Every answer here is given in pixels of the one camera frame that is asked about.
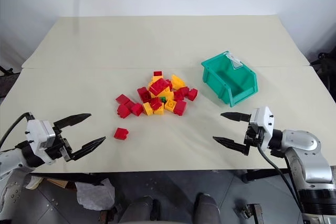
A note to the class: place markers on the black table frame bar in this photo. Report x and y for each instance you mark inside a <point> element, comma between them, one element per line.
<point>262,174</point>
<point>68,178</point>

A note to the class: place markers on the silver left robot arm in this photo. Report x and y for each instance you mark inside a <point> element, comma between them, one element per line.
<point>9,165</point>

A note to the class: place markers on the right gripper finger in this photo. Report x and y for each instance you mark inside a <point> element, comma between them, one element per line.
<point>232,145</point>
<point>237,117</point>

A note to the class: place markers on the white crumpled cloth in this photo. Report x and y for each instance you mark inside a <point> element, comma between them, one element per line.
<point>34,182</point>

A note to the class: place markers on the brown cardboard piece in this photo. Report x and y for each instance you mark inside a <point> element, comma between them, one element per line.
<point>59,183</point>

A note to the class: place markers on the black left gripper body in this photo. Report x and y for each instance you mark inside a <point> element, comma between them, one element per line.
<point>59,146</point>

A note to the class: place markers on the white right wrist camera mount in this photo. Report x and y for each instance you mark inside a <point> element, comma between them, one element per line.
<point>263,119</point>

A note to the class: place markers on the dark metal equipment frame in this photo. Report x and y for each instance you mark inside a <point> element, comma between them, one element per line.
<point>325,64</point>

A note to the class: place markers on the white plastic bag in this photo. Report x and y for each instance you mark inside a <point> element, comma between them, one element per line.
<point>95,193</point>

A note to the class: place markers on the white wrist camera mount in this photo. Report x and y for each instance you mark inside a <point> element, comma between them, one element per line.
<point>263,119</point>
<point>38,134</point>

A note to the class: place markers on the green plastic toy brick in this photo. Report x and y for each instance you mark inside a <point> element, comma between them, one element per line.
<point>163,99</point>

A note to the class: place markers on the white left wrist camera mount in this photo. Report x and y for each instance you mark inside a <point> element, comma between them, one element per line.
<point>38,134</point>

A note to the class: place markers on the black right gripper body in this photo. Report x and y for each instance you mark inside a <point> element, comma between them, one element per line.
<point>253,136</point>

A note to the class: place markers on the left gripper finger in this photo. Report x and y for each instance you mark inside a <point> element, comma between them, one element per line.
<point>88,147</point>
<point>74,119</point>

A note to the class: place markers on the dark metal stand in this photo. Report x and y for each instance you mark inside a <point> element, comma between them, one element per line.
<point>5,79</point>

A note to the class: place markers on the rusty metal bracket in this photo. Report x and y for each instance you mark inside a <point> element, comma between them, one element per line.
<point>250,213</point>

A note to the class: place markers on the clear label on bin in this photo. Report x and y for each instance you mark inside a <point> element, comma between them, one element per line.
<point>235,61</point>

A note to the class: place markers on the dark rounded shape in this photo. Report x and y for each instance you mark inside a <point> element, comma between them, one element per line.
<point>207,208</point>
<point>140,209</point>

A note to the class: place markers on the green plastic bin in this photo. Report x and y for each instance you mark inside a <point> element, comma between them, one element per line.
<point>233,91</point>

